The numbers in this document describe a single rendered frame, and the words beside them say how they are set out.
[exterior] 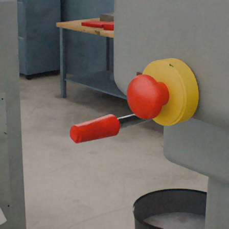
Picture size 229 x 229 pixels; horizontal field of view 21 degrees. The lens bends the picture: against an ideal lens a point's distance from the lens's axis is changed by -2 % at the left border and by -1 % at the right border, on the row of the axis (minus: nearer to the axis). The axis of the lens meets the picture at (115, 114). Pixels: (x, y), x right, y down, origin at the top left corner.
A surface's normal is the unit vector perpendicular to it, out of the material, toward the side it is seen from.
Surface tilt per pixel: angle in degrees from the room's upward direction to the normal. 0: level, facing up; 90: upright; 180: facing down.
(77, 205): 0
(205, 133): 90
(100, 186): 0
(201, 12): 90
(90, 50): 90
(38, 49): 90
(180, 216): 0
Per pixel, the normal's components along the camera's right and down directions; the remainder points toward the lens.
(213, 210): -0.92, 0.11
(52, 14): 0.64, 0.22
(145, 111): -0.37, 0.60
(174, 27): -0.77, 0.18
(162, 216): 0.00, -0.96
